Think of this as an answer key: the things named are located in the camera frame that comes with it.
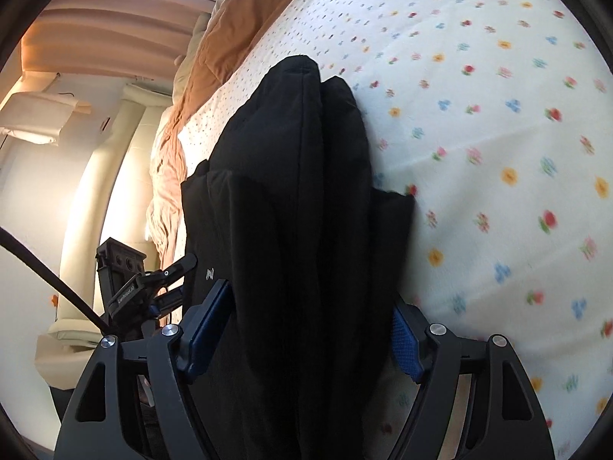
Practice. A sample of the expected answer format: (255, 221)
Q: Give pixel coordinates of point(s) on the orange blanket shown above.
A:
(215, 43)

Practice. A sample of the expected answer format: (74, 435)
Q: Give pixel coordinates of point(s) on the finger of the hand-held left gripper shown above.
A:
(179, 267)
(167, 303)

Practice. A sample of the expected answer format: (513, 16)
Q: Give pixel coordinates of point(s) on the beige comforter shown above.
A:
(189, 57)

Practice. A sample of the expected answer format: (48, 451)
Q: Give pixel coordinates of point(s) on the cream padded headboard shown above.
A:
(105, 201)

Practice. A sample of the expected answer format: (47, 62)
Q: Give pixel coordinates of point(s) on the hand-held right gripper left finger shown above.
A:
(208, 326)

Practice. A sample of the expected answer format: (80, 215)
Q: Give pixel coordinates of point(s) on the pink curtain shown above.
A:
(124, 24)

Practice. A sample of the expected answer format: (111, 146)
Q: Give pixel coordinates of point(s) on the black garment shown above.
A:
(297, 230)

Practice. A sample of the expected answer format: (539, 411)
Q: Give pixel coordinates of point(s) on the white hanging garment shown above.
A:
(38, 115)

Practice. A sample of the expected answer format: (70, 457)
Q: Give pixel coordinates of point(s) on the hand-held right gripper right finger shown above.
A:
(407, 345)

